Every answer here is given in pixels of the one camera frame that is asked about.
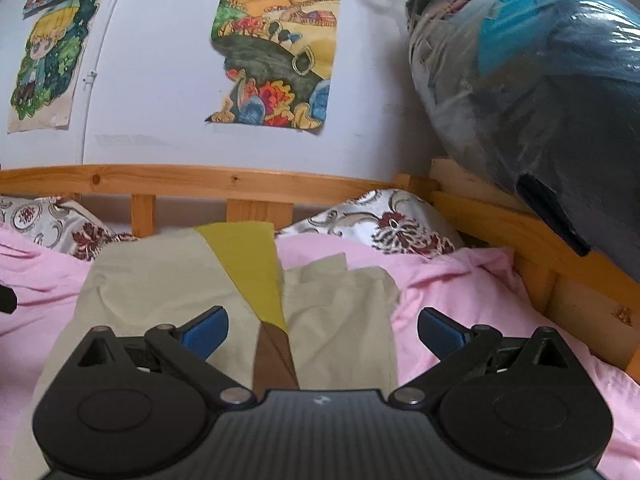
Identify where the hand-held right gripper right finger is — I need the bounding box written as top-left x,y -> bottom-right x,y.
387,307 -> 568,408

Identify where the green cartoon child poster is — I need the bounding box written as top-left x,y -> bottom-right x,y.
7,0 -> 101,134

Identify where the mustard yellow jacket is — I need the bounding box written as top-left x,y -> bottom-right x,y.
32,221 -> 401,411

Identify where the clear plastic bag of clothes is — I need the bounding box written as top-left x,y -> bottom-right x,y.
404,0 -> 640,286

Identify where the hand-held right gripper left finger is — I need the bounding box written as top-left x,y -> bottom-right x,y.
75,306 -> 256,407

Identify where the landscape wall poster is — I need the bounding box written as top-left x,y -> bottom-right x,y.
204,0 -> 343,134

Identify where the floral patterned pillow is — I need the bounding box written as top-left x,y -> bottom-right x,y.
275,188 -> 463,260
0,195 -> 138,262

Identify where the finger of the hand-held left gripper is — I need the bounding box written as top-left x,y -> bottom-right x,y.
0,284 -> 19,317

